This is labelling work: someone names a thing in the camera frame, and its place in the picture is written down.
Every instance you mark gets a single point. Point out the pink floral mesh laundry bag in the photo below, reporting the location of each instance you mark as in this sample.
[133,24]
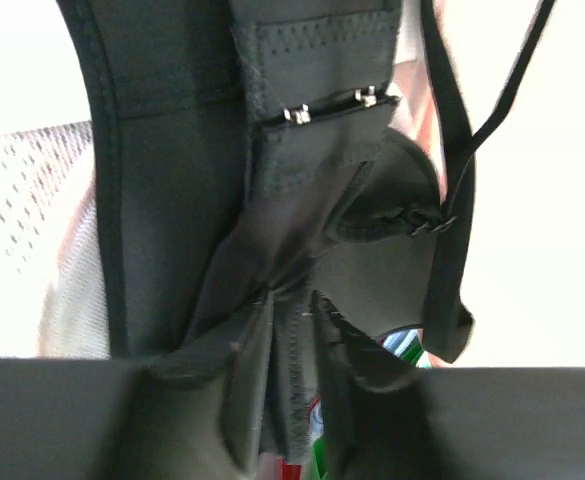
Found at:
[52,284]

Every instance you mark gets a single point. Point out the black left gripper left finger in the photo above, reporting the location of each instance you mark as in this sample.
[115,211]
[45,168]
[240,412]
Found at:
[192,414]

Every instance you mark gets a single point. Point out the black bra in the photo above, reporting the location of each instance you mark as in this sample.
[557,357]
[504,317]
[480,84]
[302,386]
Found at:
[250,153]

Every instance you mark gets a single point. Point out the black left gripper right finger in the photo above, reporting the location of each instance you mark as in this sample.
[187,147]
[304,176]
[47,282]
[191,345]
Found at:
[386,419]

